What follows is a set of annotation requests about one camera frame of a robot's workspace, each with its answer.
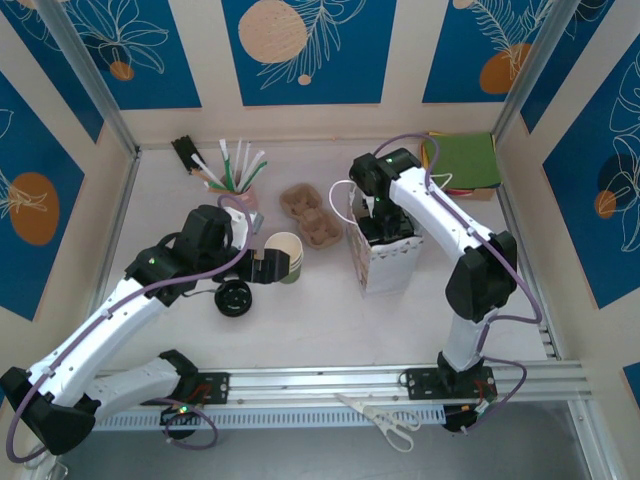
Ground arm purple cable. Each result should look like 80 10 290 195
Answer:
8 195 254 464
373 133 544 435

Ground stack of black cup lids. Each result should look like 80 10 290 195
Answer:
213 279 255 318

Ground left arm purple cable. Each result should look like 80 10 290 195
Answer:
8 195 254 464

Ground yellow paper napkin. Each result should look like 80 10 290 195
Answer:
420 133 432 185

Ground brown cardboard cup carrier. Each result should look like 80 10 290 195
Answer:
278 183 345 250

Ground white slotted cable duct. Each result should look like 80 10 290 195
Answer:
92 407 447 432

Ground pink straw holder cup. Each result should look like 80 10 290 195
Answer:
222 185 260 209

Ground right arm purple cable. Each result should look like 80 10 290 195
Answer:
373 133 544 435

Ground aluminium frame post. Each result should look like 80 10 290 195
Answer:
567 399 619 480
492 0 571 147
35 0 141 157

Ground white paper gift bag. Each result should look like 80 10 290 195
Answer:
329 173 454 297

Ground black base electronics module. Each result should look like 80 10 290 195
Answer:
159 399 202 427
443 402 496 435

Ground stack of green paper cups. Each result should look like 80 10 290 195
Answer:
263 232 305 286

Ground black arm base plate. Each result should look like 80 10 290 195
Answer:
402 366 497 402
192 370 231 407

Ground aluminium mounting rail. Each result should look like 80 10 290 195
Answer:
99 360 594 410

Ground green paper napkin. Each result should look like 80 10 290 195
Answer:
422 131 502 190

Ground black ribbed tray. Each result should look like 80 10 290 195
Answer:
170 134 208 177

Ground white-handled scissors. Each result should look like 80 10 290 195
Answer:
335 392 423 454

